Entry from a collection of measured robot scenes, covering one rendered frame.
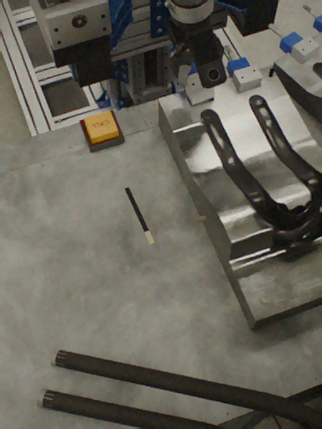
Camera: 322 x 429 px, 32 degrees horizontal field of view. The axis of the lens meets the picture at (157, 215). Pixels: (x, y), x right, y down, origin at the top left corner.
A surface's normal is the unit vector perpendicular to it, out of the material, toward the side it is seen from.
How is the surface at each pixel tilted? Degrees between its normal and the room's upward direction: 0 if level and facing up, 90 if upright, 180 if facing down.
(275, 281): 0
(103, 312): 0
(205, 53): 41
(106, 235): 0
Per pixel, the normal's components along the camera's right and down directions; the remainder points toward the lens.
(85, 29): 0.37, 0.82
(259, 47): -0.01, -0.46
